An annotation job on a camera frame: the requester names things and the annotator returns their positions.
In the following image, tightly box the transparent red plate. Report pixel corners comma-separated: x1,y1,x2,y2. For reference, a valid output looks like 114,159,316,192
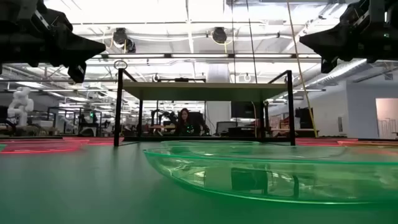
63,136,125,146
337,140,398,150
295,138,358,147
0,139,91,156

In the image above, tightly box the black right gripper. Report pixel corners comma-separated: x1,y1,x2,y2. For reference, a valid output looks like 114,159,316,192
299,0,382,75

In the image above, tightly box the white humanoid robot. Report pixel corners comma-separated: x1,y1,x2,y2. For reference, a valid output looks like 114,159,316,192
6,86,34,127

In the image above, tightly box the yellow hanging rope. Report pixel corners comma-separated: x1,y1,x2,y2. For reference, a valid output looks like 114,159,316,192
286,0,318,138

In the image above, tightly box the black hanging cable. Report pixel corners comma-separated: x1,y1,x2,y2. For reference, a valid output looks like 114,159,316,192
246,0,259,83
230,0,234,83

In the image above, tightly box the transparent green plate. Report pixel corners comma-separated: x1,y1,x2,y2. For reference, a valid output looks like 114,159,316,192
142,144,398,206
160,139,261,149

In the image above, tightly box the person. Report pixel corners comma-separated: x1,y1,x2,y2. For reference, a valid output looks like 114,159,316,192
175,108,203,137

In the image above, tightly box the black monitor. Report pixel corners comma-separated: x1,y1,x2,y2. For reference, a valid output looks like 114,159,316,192
230,101,265,119

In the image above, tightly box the black ceiling cable reel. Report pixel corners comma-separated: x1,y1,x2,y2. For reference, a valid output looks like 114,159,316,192
112,27,137,54
211,27,228,45

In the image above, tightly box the grey office chair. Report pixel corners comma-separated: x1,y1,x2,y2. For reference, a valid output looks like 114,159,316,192
215,121,239,136

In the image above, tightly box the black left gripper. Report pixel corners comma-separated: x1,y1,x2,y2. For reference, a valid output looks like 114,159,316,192
29,9,106,83

